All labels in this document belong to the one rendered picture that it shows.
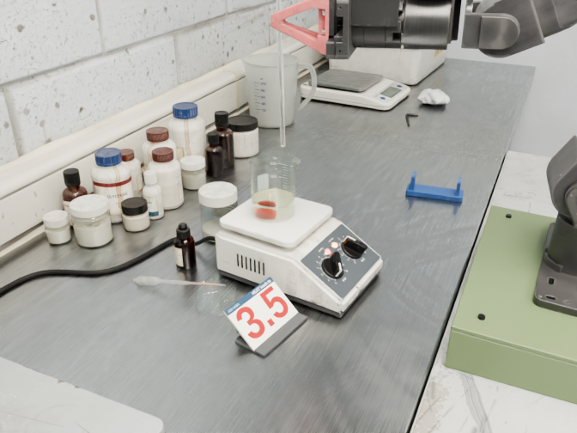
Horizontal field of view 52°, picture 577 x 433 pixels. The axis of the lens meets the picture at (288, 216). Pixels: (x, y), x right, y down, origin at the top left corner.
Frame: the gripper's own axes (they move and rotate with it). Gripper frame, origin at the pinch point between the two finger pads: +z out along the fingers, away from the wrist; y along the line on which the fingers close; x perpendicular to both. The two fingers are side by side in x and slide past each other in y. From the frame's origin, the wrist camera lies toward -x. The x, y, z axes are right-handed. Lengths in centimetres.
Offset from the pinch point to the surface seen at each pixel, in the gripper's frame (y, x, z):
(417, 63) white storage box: -102, 28, -12
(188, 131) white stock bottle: -27.1, 24.8, 25.8
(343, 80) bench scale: -86, 30, 7
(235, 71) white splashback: -66, 23, 30
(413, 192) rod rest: -28.7, 34.1, -16.0
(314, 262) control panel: 6.4, 28.8, -5.5
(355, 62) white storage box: -105, 29, 6
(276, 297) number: 10.4, 32.2, -1.5
